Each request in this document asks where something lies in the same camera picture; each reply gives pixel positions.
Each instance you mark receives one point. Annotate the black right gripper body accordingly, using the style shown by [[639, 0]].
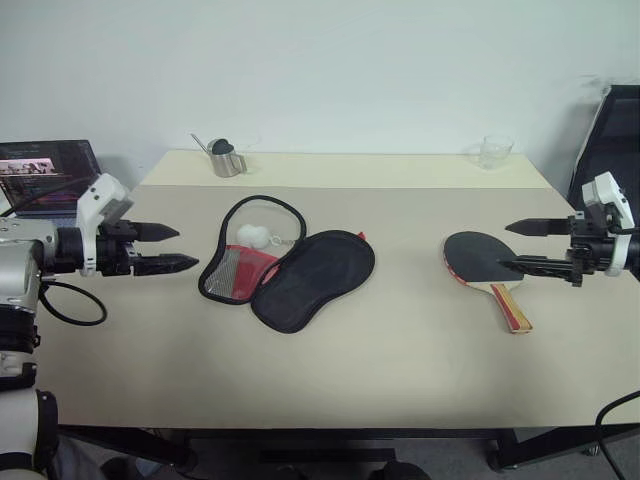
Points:
[[590, 245]]

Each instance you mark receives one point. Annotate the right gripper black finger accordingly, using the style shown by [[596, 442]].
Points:
[[537, 227], [540, 266]]

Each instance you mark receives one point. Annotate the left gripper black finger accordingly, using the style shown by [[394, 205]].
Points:
[[167, 264], [157, 232]]

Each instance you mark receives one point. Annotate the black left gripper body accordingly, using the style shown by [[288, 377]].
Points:
[[112, 250]]

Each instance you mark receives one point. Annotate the table tennis paddle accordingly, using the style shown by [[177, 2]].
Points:
[[472, 255]]

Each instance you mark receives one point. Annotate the black and red paddle case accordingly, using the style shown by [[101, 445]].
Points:
[[310, 280]]

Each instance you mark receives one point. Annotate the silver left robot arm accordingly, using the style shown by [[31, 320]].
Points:
[[20, 241]]

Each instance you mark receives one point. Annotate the clear glass cup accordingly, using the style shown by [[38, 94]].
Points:
[[492, 152]]

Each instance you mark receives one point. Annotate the stainless steel cup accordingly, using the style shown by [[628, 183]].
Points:
[[227, 164]]

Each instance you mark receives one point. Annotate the metal straw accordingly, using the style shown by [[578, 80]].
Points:
[[200, 142]]

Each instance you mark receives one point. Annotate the black object in steel cup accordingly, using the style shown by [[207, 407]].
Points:
[[222, 146]]

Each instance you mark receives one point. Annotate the black office chair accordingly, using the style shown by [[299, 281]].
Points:
[[612, 135]]

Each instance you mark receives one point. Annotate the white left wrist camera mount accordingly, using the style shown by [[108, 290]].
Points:
[[93, 201]]

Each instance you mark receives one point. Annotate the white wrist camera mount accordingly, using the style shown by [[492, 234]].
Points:
[[93, 201], [607, 192]]

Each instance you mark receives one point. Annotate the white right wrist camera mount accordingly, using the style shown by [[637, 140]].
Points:
[[607, 192]]

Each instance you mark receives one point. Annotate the black table frame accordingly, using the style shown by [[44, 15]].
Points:
[[350, 434]]

